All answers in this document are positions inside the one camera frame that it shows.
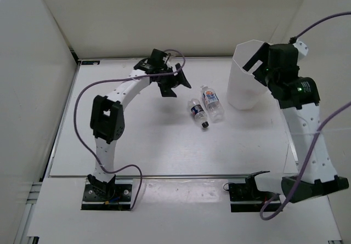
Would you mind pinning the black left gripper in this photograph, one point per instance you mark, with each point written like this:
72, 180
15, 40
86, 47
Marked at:
175, 81

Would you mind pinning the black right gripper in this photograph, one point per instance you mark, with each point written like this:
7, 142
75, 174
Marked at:
261, 55

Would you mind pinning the black cap small bottle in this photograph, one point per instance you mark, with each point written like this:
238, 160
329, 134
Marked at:
198, 113

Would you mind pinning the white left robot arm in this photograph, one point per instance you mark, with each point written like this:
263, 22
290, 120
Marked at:
107, 120

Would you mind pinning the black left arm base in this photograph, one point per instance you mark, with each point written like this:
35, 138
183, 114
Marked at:
114, 195

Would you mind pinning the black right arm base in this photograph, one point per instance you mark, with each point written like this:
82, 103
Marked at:
249, 192

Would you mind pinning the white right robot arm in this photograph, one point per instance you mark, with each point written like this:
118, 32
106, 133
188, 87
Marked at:
300, 108

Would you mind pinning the white octagonal plastic bin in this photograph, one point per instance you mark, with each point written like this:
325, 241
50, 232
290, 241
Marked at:
243, 90

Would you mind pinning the white cap labeled bottle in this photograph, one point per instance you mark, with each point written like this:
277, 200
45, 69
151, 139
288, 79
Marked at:
212, 104

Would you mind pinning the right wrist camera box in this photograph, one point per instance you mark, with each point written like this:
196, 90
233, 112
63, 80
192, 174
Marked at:
286, 55

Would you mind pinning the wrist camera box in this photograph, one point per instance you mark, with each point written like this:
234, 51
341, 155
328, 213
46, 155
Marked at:
286, 55
158, 58

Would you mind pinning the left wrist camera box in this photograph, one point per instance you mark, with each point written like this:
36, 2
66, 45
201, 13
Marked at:
158, 58

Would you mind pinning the aluminium table rail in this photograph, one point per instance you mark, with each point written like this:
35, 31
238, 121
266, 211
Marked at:
193, 176

